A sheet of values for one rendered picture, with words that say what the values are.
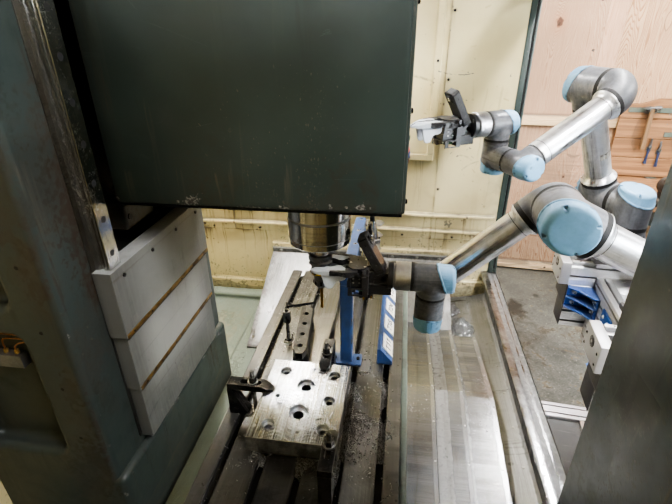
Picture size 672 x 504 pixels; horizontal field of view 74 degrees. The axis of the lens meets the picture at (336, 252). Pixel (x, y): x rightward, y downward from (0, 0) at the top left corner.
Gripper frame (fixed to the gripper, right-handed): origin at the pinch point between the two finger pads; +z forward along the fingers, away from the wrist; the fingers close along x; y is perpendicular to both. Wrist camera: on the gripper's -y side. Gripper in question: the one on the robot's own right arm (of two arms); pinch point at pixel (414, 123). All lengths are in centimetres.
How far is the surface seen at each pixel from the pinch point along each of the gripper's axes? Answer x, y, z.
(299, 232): -19.3, 18.2, 40.9
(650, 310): -71, 20, -7
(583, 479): -70, 67, -8
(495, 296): 20, 85, -61
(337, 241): -22.7, 20.6, 32.7
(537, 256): 137, 151, -213
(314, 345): 7, 75, 30
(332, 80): -28.5, -15.9, 35.8
